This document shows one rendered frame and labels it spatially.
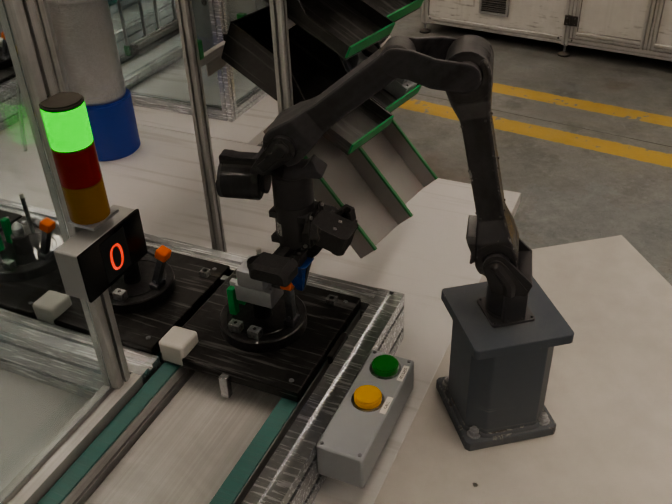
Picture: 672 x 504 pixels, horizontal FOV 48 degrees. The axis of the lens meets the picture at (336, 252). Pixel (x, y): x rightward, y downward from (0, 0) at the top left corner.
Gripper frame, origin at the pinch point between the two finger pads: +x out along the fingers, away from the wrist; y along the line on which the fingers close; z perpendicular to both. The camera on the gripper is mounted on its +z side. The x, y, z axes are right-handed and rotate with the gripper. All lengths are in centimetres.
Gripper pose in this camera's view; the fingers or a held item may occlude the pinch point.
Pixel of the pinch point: (299, 270)
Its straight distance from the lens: 112.6
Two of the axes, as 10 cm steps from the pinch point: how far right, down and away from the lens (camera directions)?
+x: 0.4, 8.2, 5.7
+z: 9.1, 2.1, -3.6
